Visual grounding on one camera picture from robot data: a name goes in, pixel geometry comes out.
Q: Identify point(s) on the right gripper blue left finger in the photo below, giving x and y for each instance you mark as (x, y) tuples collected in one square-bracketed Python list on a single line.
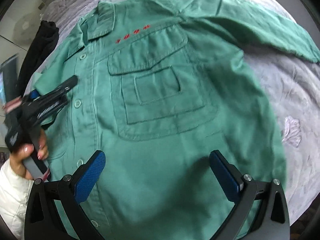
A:
[(78, 186)]

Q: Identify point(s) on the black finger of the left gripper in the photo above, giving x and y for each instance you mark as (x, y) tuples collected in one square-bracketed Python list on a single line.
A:
[(69, 84)]

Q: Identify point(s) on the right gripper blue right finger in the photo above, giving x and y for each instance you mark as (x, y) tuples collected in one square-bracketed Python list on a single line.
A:
[(228, 176)]

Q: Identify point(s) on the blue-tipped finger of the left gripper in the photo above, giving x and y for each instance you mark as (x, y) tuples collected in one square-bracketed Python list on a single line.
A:
[(34, 94)]

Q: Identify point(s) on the green work jacket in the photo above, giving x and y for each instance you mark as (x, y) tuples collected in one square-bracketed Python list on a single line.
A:
[(162, 83)]

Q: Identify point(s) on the white jacket sleeve forearm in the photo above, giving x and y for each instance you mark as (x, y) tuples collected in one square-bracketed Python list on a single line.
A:
[(14, 195)]

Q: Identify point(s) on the person's left hand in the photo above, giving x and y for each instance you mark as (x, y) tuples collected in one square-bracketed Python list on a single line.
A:
[(17, 157)]

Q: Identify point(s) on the black garment on bed edge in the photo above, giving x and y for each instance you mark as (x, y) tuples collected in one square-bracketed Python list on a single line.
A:
[(42, 46)]

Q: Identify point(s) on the white floor fan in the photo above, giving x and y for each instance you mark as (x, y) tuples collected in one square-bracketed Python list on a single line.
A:
[(26, 28)]

